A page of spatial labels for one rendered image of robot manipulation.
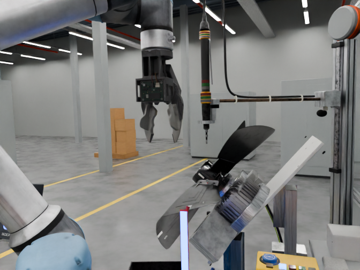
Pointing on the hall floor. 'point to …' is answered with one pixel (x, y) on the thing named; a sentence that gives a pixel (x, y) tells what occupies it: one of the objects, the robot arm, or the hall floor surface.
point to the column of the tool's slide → (344, 136)
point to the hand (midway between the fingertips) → (163, 137)
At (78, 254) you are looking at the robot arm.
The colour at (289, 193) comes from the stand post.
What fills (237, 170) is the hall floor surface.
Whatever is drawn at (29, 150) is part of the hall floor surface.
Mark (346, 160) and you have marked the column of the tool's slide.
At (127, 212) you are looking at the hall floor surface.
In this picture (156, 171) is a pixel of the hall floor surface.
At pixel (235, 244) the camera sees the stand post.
